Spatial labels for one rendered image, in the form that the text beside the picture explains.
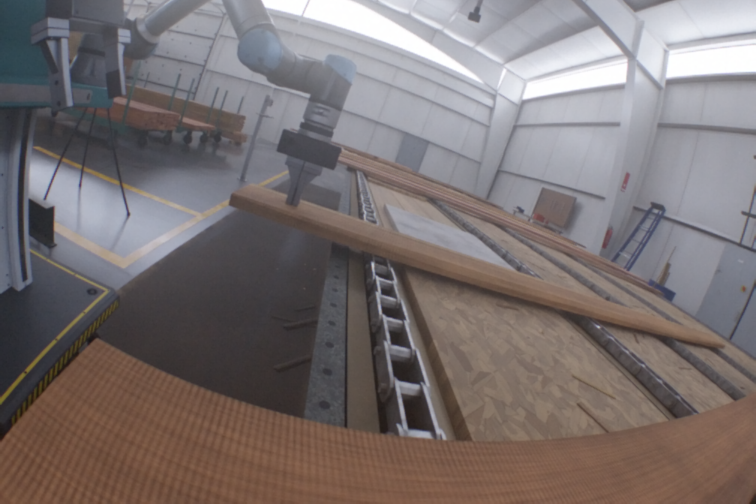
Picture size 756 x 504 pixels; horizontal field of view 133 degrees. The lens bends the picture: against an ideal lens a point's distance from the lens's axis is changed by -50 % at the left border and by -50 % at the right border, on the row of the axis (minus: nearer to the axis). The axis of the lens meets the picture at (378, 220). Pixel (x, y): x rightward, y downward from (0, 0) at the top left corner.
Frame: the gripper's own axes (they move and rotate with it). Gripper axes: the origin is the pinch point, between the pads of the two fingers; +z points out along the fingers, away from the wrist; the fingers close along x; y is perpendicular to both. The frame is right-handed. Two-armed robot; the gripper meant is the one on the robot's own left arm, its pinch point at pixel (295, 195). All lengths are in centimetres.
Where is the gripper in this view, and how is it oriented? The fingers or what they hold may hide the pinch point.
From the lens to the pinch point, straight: 72.1
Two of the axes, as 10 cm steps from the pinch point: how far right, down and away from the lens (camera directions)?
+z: -3.4, 9.2, 2.0
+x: 9.4, 3.2, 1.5
